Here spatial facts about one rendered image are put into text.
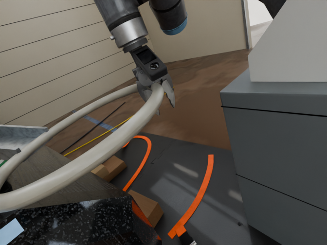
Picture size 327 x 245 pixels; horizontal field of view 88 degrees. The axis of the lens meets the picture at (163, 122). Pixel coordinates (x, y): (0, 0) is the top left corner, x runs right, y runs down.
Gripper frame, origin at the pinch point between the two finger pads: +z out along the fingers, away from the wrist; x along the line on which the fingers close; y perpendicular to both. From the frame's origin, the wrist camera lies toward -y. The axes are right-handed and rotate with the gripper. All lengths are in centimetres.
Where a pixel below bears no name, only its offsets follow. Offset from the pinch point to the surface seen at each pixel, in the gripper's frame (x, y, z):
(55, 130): 37.3, 16.0, -6.3
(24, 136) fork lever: 49, 20, -9
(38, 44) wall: 165, 517, -131
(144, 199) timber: 35, 48, 73
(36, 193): 26.1, -24.4, -7.0
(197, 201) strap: 2, 35, 86
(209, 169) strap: -19, 55, 87
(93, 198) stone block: 35.0, 1.3, 17.1
